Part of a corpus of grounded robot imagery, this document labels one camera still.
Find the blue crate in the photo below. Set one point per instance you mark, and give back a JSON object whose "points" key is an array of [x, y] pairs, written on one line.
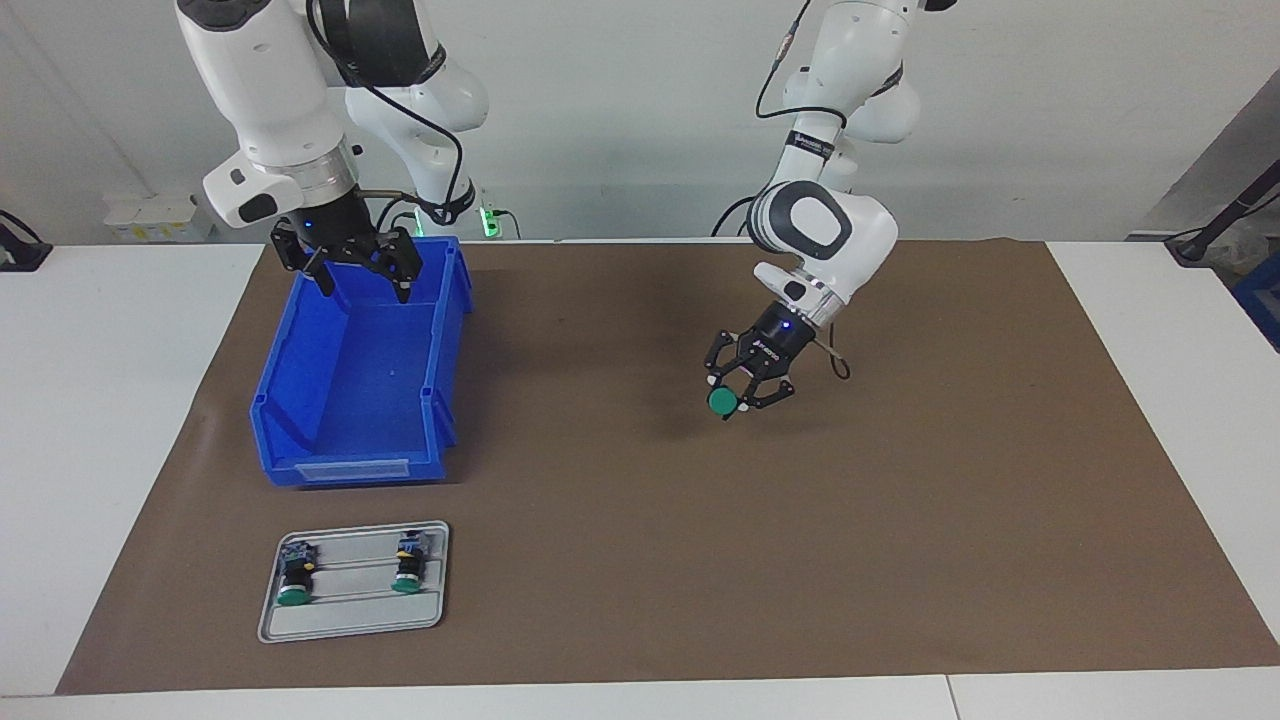
{"points": [[1262, 295]]}

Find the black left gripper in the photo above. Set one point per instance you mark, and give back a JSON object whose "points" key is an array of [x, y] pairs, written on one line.
{"points": [[778, 338]]}

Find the blue plastic storage bin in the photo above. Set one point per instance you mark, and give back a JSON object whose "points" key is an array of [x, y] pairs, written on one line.
{"points": [[360, 400]]}

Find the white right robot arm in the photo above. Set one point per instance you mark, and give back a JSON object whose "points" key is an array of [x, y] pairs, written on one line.
{"points": [[260, 80]]}

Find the black stand pole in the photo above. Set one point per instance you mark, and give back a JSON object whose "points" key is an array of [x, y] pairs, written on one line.
{"points": [[1230, 210]]}

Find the black table clamp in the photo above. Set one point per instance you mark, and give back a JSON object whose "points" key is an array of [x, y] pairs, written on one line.
{"points": [[20, 255]]}

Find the white wall box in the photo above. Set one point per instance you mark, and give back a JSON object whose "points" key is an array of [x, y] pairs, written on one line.
{"points": [[150, 215]]}

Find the grey metal tray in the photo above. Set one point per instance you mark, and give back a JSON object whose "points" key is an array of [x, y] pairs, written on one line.
{"points": [[350, 615]]}

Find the green push button switch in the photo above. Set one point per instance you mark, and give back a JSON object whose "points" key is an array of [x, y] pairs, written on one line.
{"points": [[722, 402], [295, 578], [408, 570]]}

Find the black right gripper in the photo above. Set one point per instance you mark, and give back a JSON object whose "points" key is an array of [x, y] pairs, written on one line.
{"points": [[325, 225]]}

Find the brown table mat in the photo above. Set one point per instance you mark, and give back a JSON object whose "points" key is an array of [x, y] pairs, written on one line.
{"points": [[800, 550]]}

